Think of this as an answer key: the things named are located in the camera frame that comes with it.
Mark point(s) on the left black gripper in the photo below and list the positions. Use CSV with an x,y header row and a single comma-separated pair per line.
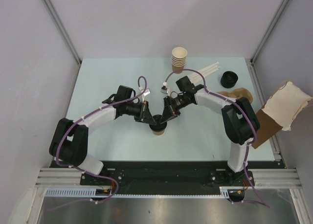
x,y
145,116

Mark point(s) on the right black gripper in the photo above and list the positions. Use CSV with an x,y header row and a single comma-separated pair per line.
x,y
169,111

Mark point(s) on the brown paper coffee cup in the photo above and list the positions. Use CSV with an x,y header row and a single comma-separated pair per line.
x,y
158,131

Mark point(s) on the black plastic cup lid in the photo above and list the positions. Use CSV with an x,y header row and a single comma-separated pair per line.
x,y
158,124

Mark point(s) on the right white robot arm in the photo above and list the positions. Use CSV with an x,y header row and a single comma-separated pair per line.
x,y
240,121

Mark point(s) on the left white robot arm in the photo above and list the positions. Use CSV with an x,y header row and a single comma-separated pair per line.
x,y
70,140

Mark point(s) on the brown paper takeout bag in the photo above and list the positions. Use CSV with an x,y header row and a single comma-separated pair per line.
x,y
280,110

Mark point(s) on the bundle of white straws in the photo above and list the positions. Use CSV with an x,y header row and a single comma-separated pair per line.
x,y
196,78

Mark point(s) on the stack of brown paper cups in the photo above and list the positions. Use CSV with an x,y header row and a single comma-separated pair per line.
x,y
179,55

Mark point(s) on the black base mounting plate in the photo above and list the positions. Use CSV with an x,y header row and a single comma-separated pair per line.
x,y
172,177

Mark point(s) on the brown cardboard cup carrier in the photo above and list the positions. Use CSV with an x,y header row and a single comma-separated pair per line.
x,y
238,93

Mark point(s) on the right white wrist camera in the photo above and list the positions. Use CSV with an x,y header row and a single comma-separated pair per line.
x,y
165,89

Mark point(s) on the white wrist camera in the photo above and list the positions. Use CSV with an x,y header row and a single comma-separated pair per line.
x,y
165,89
144,92

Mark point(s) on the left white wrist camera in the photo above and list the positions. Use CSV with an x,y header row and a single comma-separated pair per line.
x,y
144,92

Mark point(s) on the white slotted cable duct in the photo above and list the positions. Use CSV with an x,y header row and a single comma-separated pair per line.
x,y
100,193

